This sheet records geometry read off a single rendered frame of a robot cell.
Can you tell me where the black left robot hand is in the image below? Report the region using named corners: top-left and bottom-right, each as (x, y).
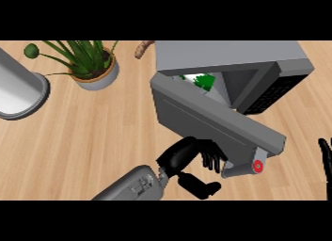
top-left (154, 136), bottom-right (229, 201)

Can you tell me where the grey microwave door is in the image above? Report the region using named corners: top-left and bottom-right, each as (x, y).
top-left (151, 73), bottom-right (288, 179)

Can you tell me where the white and green milk carton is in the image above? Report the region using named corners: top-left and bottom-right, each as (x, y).
top-left (179, 72), bottom-right (219, 96)

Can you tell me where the grey microwave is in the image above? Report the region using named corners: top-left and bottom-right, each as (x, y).
top-left (154, 40), bottom-right (316, 116)

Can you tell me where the green plant in grey pot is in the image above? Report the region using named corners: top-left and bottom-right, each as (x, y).
top-left (22, 40), bottom-right (121, 92)

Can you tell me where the brown curved object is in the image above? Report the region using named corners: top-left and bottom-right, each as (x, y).
top-left (133, 40), bottom-right (157, 60)

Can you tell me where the grey and white cylinder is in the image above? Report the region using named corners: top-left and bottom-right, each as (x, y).
top-left (0, 40), bottom-right (52, 121)

